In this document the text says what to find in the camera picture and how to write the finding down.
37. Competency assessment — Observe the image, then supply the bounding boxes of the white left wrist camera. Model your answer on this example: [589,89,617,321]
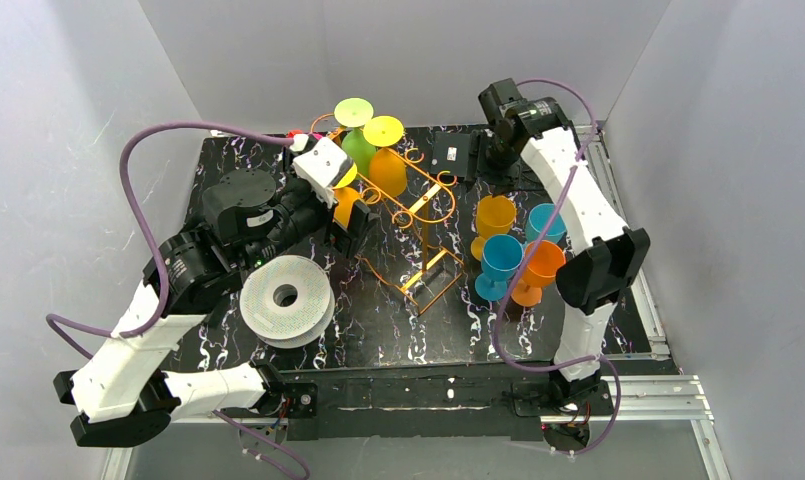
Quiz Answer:
[289,134,354,209]

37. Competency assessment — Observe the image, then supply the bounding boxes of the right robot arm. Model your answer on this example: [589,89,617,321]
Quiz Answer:
[479,78,650,403]

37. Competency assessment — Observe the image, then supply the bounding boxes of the yellow-orange wine glass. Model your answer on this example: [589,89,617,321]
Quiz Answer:
[363,115,407,197]
[471,195,517,261]
[333,165,360,228]

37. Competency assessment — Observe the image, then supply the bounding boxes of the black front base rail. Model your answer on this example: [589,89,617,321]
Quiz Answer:
[280,363,613,441]

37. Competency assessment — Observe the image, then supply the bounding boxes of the purple cable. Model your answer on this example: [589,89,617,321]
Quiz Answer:
[491,78,623,457]
[45,121,311,480]

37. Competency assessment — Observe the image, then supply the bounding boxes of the gold wire glass rack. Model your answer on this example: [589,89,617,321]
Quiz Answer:
[324,125,464,315]

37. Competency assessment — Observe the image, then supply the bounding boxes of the yellow-orange wine glass back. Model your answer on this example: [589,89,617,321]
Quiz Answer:
[363,115,407,197]

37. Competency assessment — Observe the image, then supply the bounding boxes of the teal wine glass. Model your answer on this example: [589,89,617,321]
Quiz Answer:
[525,203,569,245]

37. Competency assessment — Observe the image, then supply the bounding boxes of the white perforated filament spool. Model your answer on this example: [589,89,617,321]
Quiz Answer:
[239,255,335,349]

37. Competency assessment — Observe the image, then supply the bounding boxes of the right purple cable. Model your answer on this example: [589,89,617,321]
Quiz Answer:
[491,78,623,457]

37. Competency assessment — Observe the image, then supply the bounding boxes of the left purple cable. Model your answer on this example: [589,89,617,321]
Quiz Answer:
[45,121,311,480]

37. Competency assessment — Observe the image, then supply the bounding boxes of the green wine glass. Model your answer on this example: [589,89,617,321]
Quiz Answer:
[333,97,377,177]

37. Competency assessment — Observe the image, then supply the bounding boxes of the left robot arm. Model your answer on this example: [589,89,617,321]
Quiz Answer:
[53,170,378,448]

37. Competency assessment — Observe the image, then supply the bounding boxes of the blue wine glass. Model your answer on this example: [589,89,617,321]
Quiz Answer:
[474,234,524,302]

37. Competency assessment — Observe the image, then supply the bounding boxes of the orange wine glass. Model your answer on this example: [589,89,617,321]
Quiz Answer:
[511,240,566,308]

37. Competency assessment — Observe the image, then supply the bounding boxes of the black power adapter box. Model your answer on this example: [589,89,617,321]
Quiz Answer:
[429,131,472,180]

